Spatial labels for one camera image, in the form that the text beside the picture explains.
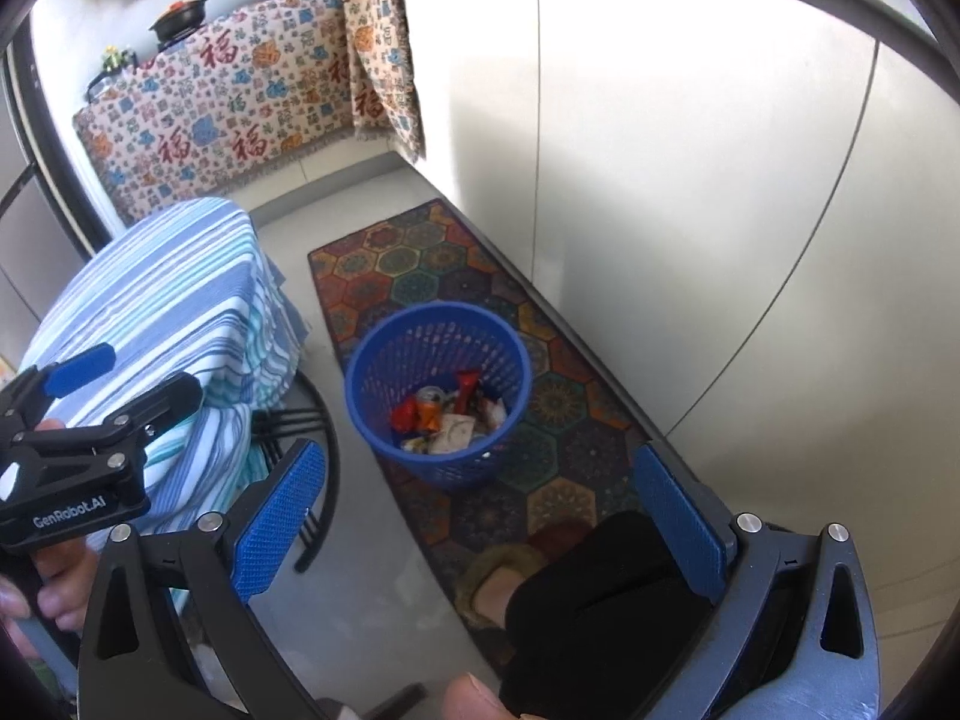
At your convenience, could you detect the person right hand thumb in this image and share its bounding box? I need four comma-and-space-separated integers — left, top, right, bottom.
441, 673, 519, 720

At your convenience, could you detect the floral paper cup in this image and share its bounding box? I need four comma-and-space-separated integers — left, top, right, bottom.
428, 413, 477, 455

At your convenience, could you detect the crushed orange soda can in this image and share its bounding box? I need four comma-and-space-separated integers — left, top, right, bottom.
415, 385, 448, 436

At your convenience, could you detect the grey refrigerator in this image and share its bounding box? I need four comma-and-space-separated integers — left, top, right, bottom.
0, 70, 88, 371

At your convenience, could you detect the red plastic bag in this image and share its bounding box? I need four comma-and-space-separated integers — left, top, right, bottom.
389, 395, 420, 436

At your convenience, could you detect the foot in brown slipper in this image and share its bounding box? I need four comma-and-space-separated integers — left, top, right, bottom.
454, 518, 594, 631

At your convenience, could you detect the black pot with food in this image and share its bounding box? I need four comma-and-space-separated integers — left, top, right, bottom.
149, 0, 208, 44

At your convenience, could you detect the person left hand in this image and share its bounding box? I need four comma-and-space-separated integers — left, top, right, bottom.
2, 538, 98, 660

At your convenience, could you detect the patterned fabric cover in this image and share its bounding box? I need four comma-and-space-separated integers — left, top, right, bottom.
73, 0, 423, 224

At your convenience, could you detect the striped blue tablecloth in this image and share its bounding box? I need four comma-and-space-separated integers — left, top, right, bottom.
21, 197, 308, 533

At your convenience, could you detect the colourful hexagon floor mat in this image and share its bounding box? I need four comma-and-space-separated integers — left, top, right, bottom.
305, 196, 655, 680

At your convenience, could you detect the blue mesh trash bin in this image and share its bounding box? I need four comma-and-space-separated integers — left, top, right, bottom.
345, 301, 534, 491

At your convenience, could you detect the black trouser leg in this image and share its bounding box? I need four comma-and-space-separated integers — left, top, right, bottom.
500, 511, 713, 720

